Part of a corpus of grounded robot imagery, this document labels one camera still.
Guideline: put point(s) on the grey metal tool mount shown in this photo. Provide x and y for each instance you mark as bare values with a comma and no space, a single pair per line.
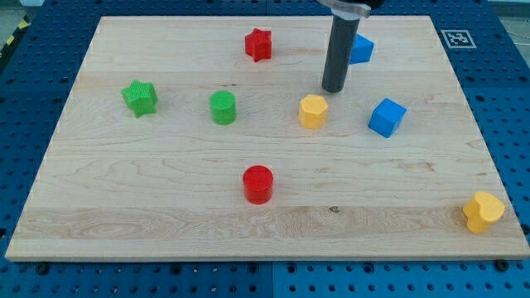
351,9

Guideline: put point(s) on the green star block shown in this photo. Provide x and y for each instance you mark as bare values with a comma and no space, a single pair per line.
140,97

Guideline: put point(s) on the red star block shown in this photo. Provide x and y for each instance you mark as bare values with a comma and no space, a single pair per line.
258,44

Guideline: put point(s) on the yellow heart block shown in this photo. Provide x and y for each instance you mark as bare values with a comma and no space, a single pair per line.
482,210

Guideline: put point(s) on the red cylinder block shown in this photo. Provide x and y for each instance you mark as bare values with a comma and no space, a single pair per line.
258,184

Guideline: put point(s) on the yellow hexagon block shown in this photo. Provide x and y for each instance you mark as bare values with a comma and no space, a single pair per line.
313,111

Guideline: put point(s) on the white fiducial marker tag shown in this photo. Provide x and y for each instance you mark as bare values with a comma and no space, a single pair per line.
458,39

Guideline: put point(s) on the light wooden board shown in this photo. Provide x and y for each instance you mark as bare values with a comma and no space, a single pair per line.
168,186

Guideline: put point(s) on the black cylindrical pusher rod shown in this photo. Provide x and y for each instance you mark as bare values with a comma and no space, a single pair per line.
339,52

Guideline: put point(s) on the green cylinder block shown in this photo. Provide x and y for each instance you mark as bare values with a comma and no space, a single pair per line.
223,107

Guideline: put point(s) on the blue angular block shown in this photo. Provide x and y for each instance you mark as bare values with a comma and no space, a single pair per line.
362,51

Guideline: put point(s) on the blue cube block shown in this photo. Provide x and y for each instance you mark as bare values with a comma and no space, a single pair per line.
386,117

